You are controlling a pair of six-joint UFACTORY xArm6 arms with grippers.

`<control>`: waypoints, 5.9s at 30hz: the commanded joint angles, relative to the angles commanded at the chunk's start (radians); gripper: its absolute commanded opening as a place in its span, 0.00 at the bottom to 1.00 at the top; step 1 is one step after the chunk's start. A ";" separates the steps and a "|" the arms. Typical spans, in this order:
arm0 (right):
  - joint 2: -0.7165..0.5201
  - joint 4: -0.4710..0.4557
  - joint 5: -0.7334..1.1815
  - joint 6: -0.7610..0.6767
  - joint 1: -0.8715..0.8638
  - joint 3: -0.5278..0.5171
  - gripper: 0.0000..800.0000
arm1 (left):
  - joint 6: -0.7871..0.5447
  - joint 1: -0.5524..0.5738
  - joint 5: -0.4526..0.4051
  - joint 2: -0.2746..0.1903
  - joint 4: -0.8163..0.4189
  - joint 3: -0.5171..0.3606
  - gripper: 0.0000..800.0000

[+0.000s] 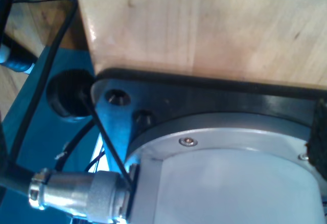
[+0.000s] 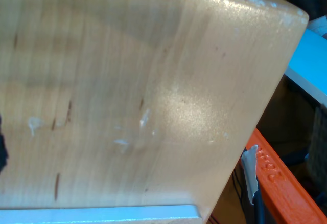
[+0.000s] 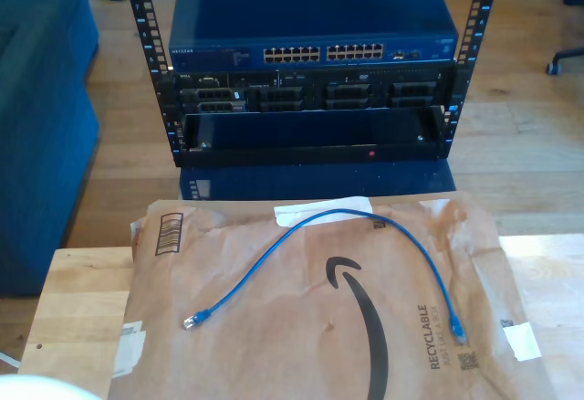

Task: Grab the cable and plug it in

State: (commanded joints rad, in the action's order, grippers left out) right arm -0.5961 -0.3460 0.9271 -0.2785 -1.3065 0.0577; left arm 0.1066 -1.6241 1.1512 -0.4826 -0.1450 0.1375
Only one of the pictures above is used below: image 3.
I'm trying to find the black rack server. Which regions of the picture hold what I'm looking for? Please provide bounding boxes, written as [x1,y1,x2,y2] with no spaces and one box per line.
[175,66,451,113]

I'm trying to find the blue sofa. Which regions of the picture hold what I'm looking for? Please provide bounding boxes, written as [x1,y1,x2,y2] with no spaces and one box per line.
[0,0,101,299]

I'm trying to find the blue network cable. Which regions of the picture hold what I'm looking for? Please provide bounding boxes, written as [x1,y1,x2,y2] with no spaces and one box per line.
[182,207,469,345]

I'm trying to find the black perforated rack frame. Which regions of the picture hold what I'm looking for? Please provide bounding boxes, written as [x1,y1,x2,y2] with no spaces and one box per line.
[121,0,506,168]

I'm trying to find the brown paper mailer bag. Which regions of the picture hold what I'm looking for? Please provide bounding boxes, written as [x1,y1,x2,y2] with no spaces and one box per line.
[108,191,556,400]

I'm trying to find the blue network switch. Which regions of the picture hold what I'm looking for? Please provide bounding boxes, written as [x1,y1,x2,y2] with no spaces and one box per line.
[167,0,460,71]

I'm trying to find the blue box under rack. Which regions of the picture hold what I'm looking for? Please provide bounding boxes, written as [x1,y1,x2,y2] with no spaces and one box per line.
[178,162,456,203]

